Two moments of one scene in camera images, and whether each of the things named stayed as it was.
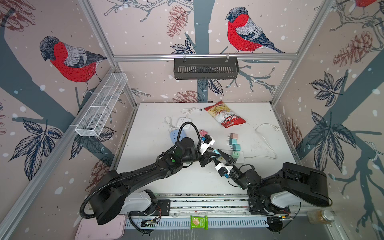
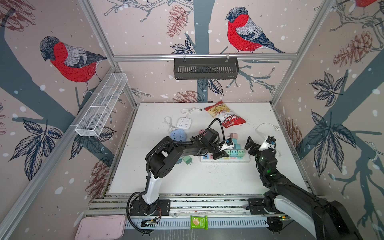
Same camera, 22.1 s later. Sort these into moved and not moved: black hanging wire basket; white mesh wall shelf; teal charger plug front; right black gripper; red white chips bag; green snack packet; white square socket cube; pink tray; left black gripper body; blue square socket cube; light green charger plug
Moved: light green charger plug; teal charger plug front; right black gripper; left black gripper body
Not moved: white mesh wall shelf; white square socket cube; blue square socket cube; green snack packet; red white chips bag; pink tray; black hanging wire basket
